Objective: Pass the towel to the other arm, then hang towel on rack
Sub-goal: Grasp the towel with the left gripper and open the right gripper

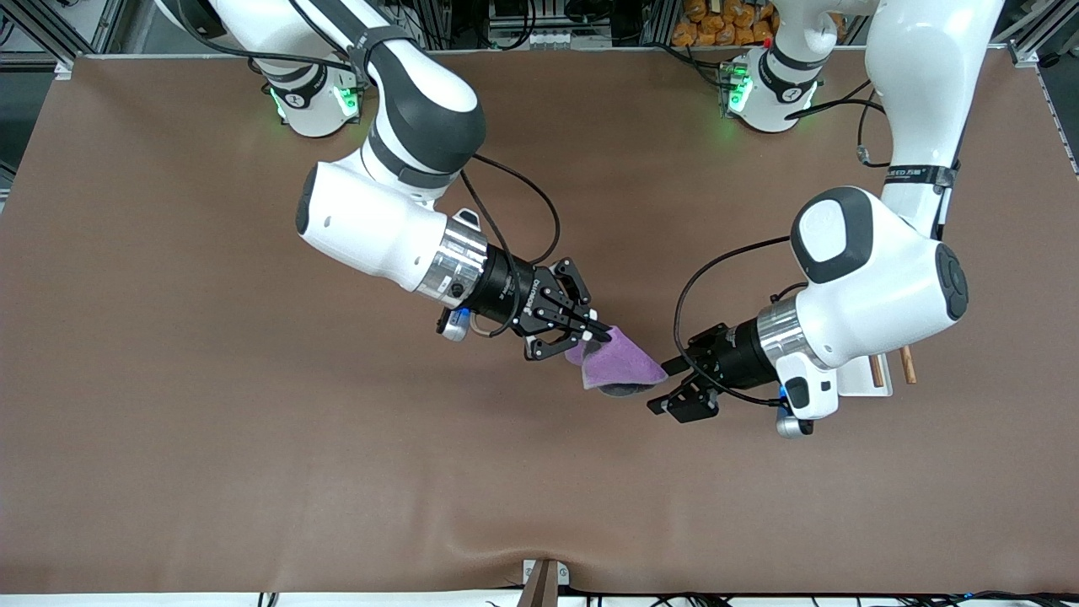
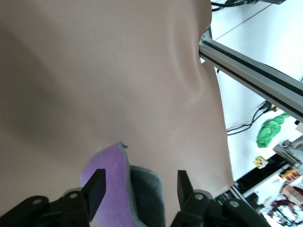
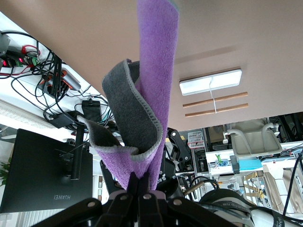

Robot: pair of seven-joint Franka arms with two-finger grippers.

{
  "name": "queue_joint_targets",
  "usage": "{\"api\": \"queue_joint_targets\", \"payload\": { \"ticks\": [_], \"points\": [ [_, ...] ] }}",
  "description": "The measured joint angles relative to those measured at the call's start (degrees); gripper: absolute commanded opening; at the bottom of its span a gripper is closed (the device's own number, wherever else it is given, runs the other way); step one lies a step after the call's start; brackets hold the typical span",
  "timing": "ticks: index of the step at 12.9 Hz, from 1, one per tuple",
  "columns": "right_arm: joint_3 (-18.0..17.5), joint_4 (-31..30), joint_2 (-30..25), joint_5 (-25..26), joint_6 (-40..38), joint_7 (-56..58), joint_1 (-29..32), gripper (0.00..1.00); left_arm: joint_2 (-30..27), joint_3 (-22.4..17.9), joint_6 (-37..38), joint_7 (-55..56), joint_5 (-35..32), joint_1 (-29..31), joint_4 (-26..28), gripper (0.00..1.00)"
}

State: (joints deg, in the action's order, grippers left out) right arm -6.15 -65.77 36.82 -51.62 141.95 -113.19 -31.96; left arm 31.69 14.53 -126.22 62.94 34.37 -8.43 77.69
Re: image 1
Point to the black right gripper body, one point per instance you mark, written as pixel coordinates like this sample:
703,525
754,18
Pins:
512,291

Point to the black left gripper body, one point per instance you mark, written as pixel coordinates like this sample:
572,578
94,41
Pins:
732,354

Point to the purple and grey towel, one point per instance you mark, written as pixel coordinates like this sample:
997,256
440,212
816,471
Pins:
620,367

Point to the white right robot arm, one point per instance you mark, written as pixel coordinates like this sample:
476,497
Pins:
371,228

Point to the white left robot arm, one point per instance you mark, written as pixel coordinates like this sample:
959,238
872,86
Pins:
885,278

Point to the white rack with wooden bars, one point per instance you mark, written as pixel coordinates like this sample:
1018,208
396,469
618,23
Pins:
860,384

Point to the brown table cover mat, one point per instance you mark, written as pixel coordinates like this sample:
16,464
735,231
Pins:
539,472

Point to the pile of orange packets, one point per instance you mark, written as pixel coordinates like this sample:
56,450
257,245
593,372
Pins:
716,25

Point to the metal table edge bracket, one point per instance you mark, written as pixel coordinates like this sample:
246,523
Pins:
544,586

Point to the aluminium frame post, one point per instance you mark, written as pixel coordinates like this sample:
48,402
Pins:
50,25
1041,29

